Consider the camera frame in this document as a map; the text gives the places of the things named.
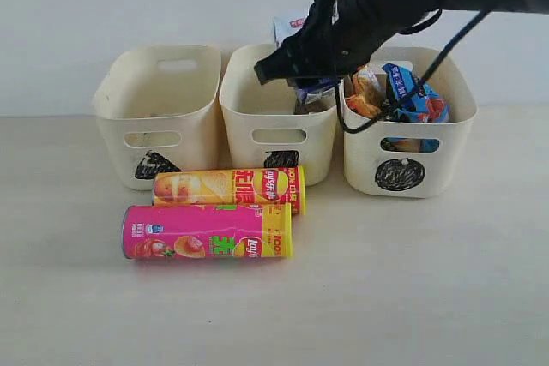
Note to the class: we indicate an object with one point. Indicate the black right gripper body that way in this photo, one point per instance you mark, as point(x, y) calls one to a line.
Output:
point(338, 36)

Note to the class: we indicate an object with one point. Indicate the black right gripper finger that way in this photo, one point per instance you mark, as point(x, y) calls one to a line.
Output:
point(278, 65)

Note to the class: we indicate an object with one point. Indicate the white blue milk carton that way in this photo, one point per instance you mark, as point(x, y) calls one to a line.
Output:
point(310, 90)

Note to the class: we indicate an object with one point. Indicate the orange chip bag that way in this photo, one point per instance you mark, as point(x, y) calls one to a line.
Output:
point(366, 96)

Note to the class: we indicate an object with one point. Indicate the blue chip bag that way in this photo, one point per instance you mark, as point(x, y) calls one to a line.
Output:
point(425, 106)

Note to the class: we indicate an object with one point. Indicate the yellow Lays chip can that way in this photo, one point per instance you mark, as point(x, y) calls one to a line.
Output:
point(279, 185)

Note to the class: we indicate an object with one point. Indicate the pink Lays chip can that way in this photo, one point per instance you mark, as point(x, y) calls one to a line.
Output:
point(207, 231)

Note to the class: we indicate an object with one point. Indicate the purple milk carton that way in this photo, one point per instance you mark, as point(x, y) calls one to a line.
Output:
point(319, 106)

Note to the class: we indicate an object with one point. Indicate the cream bin with square mark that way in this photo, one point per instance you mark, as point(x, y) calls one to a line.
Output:
point(262, 127)

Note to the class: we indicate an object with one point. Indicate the cream bin with circle mark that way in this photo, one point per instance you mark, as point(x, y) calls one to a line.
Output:
point(371, 169)

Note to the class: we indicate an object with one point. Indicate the cream bin with triangle mark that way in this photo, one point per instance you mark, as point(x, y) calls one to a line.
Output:
point(157, 110)

